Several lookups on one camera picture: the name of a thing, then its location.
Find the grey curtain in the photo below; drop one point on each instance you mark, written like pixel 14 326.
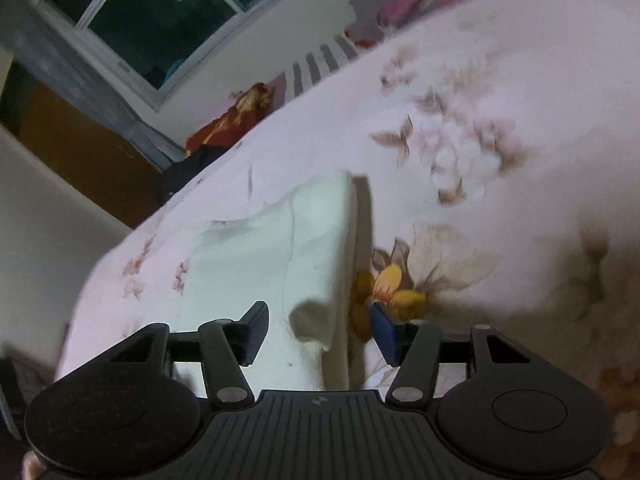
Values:
pixel 75 75

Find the striped pillow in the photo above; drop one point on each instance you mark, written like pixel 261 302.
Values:
pixel 315 67

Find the window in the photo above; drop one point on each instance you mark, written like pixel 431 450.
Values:
pixel 165 20

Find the pink floral blanket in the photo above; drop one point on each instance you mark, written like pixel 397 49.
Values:
pixel 500 185

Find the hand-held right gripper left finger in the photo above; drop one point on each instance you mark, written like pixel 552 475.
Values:
pixel 254 332

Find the dark object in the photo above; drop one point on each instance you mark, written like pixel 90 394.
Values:
pixel 11 395

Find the red floral cloth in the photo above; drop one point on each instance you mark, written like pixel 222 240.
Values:
pixel 225 122

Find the white towel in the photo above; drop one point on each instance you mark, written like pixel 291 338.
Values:
pixel 280 260

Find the grey folded clothes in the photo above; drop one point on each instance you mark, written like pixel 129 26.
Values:
pixel 375 10

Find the brown wooden wardrobe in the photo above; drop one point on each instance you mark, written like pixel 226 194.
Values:
pixel 85 160

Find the black cloth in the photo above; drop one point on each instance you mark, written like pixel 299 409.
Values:
pixel 195 170

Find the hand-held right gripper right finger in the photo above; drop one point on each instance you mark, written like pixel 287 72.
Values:
pixel 385 334

